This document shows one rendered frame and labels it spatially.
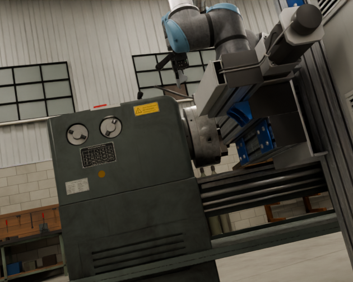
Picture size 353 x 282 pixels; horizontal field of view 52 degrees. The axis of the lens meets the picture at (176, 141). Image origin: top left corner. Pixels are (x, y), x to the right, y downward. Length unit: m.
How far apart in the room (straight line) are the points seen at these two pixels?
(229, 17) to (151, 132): 0.60
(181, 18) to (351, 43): 0.61
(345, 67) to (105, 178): 1.06
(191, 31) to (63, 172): 0.81
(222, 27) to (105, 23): 8.51
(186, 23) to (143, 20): 8.65
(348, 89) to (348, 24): 0.14
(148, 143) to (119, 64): 7.71
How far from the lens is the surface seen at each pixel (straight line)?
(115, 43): 9.47
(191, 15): 1.28
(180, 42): 1.25
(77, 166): 1.61
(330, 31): 0.92
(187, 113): 1.74
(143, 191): 1.55
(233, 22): 1.29
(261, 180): 1.69
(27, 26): 9.70
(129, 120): 1.60
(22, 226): 8.27
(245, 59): 0.92
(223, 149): 1.76
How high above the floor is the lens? 0.74
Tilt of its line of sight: 11 degrees up
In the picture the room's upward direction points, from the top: 12 degrees counter-clockwise
